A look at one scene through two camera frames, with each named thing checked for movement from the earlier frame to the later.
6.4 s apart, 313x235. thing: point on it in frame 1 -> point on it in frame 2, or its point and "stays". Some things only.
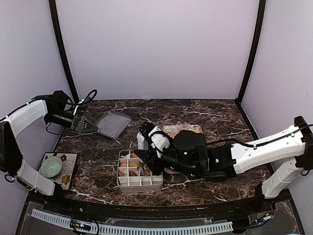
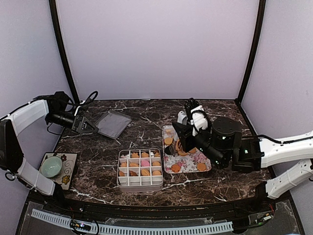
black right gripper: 148,157 -> 184,133
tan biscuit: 133,164 stays
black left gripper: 79,124 stays
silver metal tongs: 142,142 -> 182,115
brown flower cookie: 132,174 stays
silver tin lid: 112,124 stays
